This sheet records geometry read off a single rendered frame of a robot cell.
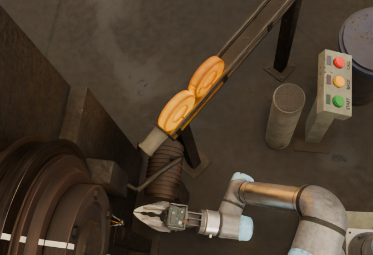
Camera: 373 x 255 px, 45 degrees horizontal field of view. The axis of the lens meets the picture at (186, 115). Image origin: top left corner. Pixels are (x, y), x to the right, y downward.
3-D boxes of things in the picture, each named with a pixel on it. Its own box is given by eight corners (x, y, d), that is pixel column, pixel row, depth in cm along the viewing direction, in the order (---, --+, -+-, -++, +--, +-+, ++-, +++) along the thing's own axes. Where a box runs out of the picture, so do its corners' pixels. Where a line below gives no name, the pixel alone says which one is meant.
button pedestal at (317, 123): (293, 155, 213) (314, 109, 155) (296, 108, 221) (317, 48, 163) (328, 159, 210) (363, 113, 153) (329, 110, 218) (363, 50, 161)
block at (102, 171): (99, 195, 159) (76, 181, 136) (102, 173, 161) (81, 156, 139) (128, 199, 157) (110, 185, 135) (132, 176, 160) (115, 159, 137)
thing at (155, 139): (140, 147, 155) (135, 144, 150) (157, 127, 156) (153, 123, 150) (152, 158, 153) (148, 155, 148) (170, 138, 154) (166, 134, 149)
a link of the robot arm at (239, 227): (244, 241, 143) (253, 243, 135) (211, 236, 141) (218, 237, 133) (247, 216, 145) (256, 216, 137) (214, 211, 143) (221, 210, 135)
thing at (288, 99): (264, 149, 215) (272, 110, 167) (266, 125, 219) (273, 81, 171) (290, 151, 214) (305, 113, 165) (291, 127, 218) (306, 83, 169)
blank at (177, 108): (152, 119, 143) (160, 125, 142) (184, 83, 145) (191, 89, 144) (163, 130, 158) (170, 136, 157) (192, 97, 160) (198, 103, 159)
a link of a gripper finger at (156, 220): (135, 210, 131) (166, 215, 132) (132, 211, 136) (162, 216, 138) (133, 221, 130) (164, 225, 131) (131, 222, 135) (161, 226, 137)
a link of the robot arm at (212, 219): (214, 212, 143) (211, 239, 140) (200, 210, 142) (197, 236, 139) (221, 210, 136) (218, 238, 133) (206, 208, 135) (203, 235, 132)
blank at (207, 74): (183, 83, 145) (191, 90, 144) (215, 48, 146) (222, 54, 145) (191, 98, 160) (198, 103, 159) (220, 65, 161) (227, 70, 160)
